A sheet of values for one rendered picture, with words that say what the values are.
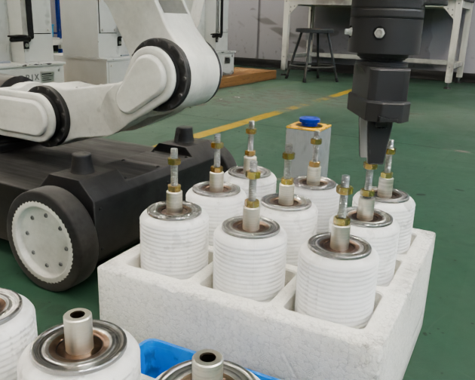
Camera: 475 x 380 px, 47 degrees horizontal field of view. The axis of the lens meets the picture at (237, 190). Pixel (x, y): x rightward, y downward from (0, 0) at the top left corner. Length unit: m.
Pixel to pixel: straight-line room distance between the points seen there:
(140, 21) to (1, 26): 1.98
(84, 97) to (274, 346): 0.77
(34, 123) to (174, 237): 0.67
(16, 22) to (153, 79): 2.03
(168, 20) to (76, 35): 2.41
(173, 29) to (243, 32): 5.42
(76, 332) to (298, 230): 0.41
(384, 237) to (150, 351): 0.33
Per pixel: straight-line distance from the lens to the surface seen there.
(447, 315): 1.09
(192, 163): 1.29
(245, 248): 0.66
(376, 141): 0.72
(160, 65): 1.05
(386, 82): 0.69
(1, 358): 0.52
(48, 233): 1.07
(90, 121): 1.25
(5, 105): 1.38
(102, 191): 1.07
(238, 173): 0.93
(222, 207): 0.81
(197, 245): 0.74
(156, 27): 1.11
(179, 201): 0.74
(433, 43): 5.79
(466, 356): 0.99
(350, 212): 0.78
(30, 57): 3.05
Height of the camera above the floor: 0.51
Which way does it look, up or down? 17 degrees down
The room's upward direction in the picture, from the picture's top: 2 degrees clockwise
